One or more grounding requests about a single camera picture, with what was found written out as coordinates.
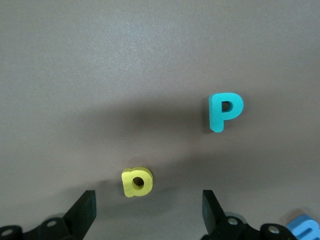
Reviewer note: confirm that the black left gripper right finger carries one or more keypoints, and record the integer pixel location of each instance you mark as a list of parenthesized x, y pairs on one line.
[(217, 222)]

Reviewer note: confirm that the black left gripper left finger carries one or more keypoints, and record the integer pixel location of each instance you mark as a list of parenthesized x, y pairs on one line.
[(75, 220)]

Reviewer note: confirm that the yellow foam letter D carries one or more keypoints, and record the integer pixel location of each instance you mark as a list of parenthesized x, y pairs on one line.
[(127, 185)]

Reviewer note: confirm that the blue foam letter E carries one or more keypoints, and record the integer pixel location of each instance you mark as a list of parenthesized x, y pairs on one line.
[(300, 228)]

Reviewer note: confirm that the teal foam letter P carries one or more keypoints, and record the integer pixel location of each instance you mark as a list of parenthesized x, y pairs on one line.
[(216, 117)]

